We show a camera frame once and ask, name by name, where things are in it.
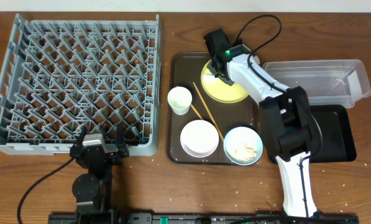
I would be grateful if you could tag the dark brown serving tray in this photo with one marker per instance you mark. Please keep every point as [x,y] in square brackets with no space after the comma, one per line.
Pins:
[186,69]

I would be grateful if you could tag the light blue bowl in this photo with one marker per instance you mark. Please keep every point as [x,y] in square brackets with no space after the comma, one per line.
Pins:
[243,146]

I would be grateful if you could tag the wooden chopstick long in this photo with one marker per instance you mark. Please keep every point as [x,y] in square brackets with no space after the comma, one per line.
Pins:
[208,111]

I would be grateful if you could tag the white pink shallow bowl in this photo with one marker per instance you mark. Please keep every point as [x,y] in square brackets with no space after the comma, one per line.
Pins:
[199,138]

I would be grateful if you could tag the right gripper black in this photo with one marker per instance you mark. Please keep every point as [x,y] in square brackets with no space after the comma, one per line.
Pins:
[210,66]

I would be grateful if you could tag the grey plastic dish rack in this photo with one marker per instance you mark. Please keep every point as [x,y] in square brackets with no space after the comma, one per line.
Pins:
[60,77]

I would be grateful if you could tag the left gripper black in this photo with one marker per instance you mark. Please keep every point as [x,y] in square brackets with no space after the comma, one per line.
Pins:
[76,151]

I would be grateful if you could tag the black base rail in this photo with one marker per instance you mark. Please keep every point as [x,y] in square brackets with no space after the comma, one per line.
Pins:
[148,218]

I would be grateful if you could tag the yellow round plate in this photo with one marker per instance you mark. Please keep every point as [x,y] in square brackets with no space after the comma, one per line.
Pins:
[220,91]

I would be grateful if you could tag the wooden chopstick short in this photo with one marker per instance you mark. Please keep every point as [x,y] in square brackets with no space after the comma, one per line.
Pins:
[196,112]

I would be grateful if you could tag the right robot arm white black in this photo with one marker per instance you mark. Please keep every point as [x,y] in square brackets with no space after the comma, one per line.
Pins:
[289,131]

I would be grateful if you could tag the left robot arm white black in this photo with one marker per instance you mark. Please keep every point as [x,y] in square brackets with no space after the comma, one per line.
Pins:
[92,190]

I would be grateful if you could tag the white paper cup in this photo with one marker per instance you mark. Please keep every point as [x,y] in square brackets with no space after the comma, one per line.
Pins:
[179,98]

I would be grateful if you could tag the clear plastic waste bin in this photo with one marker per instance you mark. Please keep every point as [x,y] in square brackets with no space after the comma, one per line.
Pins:
[327,82]

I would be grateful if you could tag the black waste tray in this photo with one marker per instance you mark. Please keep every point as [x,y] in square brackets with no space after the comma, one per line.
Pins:
[338,142]

